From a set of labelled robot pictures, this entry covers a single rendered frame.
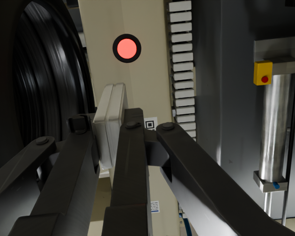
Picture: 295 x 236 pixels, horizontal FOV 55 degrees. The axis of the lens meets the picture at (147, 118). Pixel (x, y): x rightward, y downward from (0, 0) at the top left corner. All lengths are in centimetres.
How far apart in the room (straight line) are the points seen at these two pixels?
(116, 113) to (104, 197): 92
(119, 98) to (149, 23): 29
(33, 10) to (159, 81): 41
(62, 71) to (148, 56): 43
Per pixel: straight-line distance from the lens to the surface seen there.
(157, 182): 57
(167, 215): 62
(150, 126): 51
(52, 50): 84
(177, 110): 51
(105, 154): 16
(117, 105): 17
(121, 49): 46
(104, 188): 112
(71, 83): 85
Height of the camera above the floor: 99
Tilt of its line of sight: 23 degrees up
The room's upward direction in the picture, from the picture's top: 174 degrees clockwise
